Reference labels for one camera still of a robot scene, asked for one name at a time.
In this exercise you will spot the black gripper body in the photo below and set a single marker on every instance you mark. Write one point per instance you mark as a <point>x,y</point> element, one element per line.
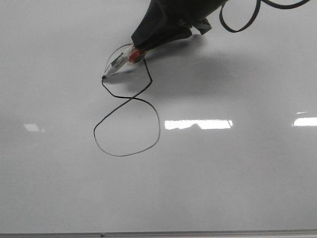
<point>170,20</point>

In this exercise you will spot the red magnet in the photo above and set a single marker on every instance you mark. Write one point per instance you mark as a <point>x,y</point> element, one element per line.
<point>136,56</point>

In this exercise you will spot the white whiteboard marker pen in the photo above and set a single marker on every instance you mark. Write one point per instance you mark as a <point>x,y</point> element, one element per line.
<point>116,64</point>

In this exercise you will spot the white glossy whiteboard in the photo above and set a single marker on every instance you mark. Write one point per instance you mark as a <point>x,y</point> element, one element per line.
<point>216,132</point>

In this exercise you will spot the grey aluminium whiteboard frame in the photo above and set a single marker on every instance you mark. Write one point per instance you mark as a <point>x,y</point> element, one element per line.
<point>301,233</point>

